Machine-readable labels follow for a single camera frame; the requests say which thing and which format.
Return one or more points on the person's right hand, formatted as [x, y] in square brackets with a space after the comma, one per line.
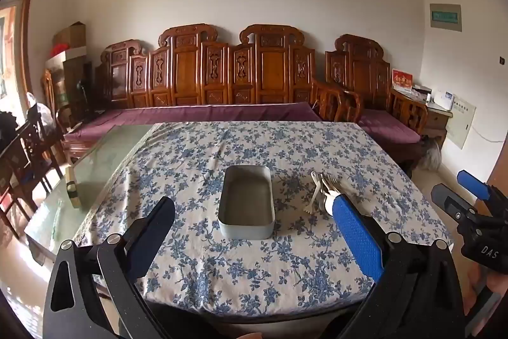
[498, 283]

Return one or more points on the grey fluffy object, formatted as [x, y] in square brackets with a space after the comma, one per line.
[431, 154]

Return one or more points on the long carved wooden sofa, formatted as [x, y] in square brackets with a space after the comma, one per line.
[186, 69]

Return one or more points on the white plastic fork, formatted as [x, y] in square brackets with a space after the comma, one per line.
[314, 196]

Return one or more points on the purple armchair cushion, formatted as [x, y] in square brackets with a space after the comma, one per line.
[389, 126]

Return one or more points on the clear plastic bag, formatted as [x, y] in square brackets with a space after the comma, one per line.
[39, 108]

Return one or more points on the white electrical wall panel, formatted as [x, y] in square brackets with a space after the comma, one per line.
[460, 122]

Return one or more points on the stack of cardboard boxes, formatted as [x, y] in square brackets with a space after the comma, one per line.
[73, 55]

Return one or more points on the wooden door frame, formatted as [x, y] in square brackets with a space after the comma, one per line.
[28, 25]

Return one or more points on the wooden side table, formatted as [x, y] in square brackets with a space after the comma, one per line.
[436, 120]

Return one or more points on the brown cardboard box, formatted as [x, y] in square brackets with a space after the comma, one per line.
[71, 37]

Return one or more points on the white plastic spoon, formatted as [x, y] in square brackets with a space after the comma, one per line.
[327, 206]

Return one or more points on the dark cabinet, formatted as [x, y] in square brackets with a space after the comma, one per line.
[77, 85]

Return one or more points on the carved wooden armchair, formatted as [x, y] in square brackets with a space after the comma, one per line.
[357, 69]

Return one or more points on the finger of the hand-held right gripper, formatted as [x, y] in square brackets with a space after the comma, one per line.
[474, 185]
[450, 202]

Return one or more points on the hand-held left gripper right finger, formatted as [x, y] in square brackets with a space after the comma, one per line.
[355, 235]

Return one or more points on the red card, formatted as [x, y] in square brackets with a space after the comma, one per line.
[403, 79]

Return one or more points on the dark wooden dining chair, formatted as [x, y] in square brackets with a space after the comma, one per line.
[14, 188]
[37, 140]

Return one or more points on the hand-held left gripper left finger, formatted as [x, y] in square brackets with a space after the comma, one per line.
[154, 229]

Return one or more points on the wall box with green sign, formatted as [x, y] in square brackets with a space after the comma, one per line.
[446, 17]

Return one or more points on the small wooden box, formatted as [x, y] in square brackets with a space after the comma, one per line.
[73, 188]

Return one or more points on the long purple sofa cushion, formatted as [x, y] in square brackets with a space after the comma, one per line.
[206, 112]

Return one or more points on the metal fork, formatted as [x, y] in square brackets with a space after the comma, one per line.
[333, 181]

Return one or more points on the white desk phone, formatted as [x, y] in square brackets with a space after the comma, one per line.
[442, 98]

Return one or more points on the grey metal tray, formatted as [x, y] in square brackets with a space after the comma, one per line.
[244, 200]

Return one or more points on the blue floral tablecloth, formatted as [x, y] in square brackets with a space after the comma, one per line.
[190, 172]

